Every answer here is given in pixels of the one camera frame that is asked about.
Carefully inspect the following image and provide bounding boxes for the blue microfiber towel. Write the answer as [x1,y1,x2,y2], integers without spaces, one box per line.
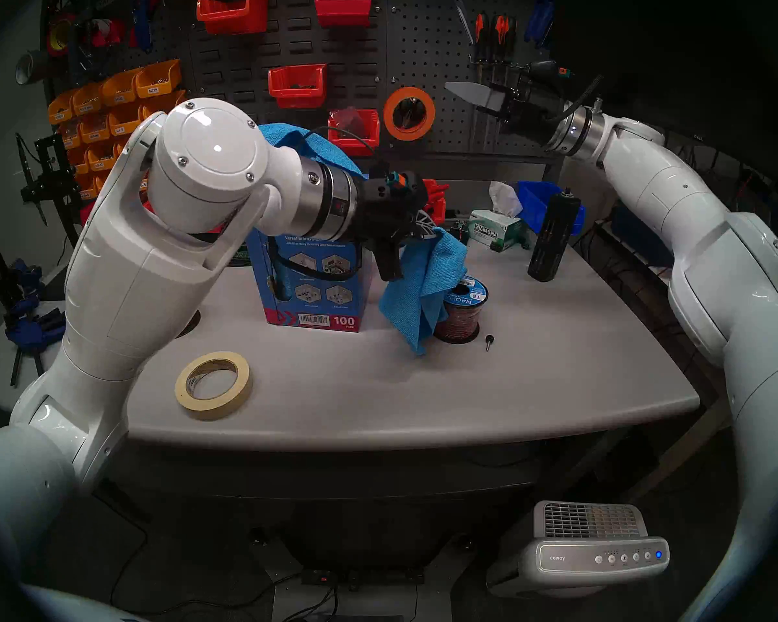
[257,123,367,178]
[379,227,469,356]

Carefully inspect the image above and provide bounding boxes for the blue handled pliers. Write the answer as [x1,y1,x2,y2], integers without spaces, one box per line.
[524,0,555,50]

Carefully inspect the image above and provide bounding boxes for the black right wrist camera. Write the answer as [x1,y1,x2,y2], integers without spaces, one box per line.
[524,59,572,89]

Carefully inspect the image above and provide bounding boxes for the red bin with red tools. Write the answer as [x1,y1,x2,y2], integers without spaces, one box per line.
[421,179,449,227]

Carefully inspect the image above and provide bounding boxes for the blue plastic bin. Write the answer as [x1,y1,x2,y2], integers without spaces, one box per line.
[517,181,586,236]

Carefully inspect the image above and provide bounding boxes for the blue shop towel box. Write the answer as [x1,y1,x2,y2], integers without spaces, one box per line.
[246,229,373,333]

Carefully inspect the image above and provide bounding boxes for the yellow bin labelled M3-4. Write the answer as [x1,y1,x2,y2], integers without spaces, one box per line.
[141,91,189,121]

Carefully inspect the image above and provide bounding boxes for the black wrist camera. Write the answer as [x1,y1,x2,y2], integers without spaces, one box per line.
[524,59,572,89]
[368,166,427,202]

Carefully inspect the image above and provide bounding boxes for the red bin with plastic bag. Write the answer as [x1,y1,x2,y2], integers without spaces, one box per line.
[328,109,381,157]

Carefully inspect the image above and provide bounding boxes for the white air purifier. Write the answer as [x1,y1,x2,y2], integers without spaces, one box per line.
[486,501,670,599]

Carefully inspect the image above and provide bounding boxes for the beige masking tape roll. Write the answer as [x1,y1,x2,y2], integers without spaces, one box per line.
[175,351,253,421]

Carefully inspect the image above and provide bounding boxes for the dark grey pegboard panel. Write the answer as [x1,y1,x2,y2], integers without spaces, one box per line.
[45,0,578,168]

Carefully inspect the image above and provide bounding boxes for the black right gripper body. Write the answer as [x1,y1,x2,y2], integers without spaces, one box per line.
[491,85,560,140]

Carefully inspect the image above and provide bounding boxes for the red yellow tape roll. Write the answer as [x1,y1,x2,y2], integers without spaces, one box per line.
[45,13,77,59]

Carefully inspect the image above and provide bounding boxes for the black power strip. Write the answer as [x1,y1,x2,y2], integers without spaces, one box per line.
[300,566,427,589]

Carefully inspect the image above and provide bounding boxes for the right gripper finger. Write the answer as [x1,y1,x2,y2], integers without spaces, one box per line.
[443,81,495,109]

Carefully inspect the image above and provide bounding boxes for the clear plastic bag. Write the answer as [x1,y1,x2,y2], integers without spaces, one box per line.
[334,107,367,139]

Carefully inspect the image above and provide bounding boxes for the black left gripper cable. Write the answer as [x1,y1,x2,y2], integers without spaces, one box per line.
[267,235,364,283]

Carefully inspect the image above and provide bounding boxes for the orange black screwdriver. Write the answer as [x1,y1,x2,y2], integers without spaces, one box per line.
[470,13,490,84]
[489,15,516,87]

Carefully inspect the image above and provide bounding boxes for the dark red plastic bin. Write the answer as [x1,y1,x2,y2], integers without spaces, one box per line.
[314,0,373,29]

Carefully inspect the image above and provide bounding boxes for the Kimtech tissue box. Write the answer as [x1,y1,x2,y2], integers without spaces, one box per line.
[468,181,529,252]

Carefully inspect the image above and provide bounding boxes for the black monitor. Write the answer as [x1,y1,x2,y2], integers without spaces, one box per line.
[551,0,778,194]

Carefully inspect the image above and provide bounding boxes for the grey duct tape roll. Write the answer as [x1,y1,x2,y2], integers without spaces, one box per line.
[15,49,51,86]

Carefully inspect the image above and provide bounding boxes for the yellow bin labelled M3X6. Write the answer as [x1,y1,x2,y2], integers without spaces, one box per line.
[135,59,183,99]

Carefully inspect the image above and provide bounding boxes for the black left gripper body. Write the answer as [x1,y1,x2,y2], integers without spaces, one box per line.
[355,182,430,244]

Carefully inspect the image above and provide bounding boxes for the blue hand tool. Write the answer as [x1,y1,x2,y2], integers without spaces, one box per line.
[135,0,155,52]

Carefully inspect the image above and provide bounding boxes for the orange tape roll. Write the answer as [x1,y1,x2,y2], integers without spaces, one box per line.
[383,86,436,142]

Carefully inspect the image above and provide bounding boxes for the blue clamp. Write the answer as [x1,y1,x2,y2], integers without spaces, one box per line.
[3,297,67,388]
[12,258,45,294]

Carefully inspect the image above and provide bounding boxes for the red wire spool labelled 18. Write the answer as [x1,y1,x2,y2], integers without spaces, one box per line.
[434,276,490,344]

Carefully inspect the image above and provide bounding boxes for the black cylindrical bottle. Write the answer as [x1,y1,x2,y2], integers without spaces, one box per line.
[527,188,583,283]

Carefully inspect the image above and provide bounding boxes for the black metal stand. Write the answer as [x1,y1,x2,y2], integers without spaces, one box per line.
[16,132,82,246]

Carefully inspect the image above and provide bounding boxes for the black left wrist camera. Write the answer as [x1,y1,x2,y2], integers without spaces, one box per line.
[368,166,427,202]

